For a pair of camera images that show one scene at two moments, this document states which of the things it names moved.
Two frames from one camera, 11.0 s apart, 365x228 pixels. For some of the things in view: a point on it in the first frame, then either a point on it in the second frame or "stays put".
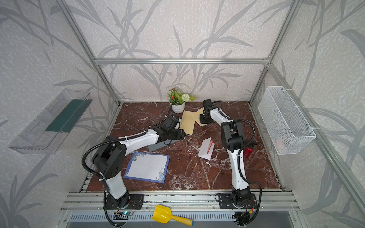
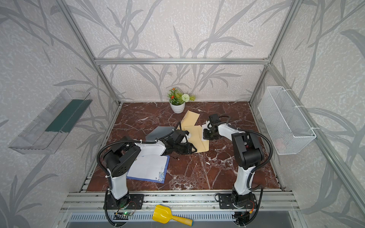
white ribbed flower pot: [178, 109] stays put
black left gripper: [180, 134] → [189, 150]
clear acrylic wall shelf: [46, 132] stays put
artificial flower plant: [177, 98] stays put
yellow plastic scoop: [162, 214] stays put
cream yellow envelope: [196, 117] → [195, 138]
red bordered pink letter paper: [206, 148] → [205, 126]
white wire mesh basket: [288, 131] stays put
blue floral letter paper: [147, 166] stays put
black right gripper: [202, 121] → [205, 136]
